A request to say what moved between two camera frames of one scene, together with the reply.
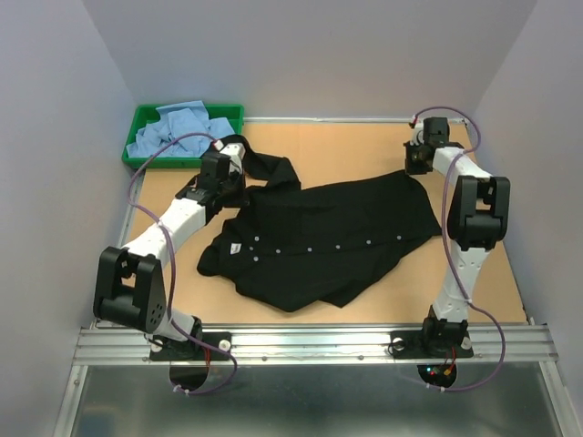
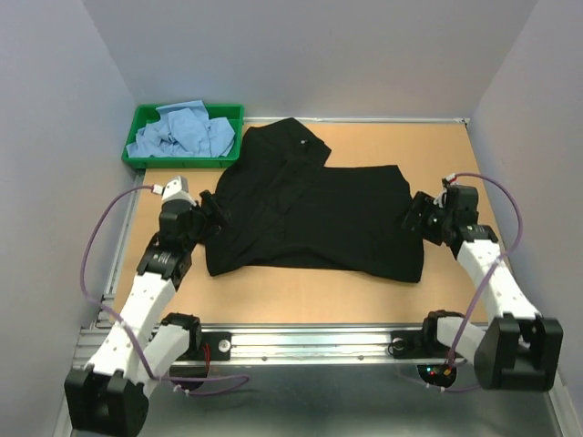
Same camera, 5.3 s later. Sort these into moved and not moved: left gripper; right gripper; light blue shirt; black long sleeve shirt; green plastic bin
Moved: black long sleeve shirt; left gripper; right gripper
Not moved: light blue shirt; green plastic bin
